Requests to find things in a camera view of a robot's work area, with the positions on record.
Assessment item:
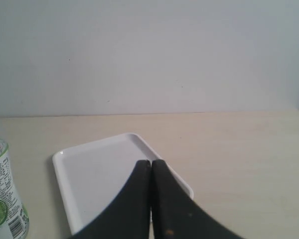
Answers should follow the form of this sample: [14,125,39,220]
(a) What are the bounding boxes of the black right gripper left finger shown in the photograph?
[73,160,151,239]

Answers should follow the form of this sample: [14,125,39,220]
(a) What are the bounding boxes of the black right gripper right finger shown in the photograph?
[151,160,241,239]

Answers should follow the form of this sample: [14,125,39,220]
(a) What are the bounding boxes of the clear plastic water bottle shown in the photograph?
[0,138,29,239]

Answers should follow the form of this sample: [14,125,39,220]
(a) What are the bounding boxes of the white plastic tray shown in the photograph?
[52,132,194,236]

